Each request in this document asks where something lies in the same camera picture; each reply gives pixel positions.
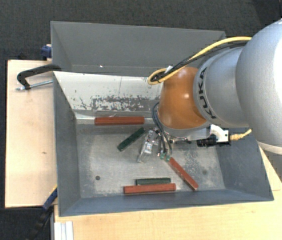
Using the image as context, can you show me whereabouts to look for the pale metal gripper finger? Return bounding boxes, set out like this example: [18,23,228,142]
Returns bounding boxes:
[136,142,155,164]
[143,130,157,147]

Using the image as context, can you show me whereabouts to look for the dark green flat block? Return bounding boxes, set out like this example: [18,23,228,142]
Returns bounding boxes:
[116,127,147,152]
[135,177,172,186]

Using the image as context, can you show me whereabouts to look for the red-brown flat block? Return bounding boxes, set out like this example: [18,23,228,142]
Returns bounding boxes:
[167,156,199,192]
[94,116,146,127]
[123,182,177,195]

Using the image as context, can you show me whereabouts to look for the grey metal bin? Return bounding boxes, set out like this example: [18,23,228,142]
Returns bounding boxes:
[50,20,275,217]

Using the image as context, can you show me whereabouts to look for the pale wood board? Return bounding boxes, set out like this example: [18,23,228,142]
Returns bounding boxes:
[4,59,58,209]

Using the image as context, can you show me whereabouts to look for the black cylinder on white bracket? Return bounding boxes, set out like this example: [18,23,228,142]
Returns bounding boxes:
[196,123,232,148]

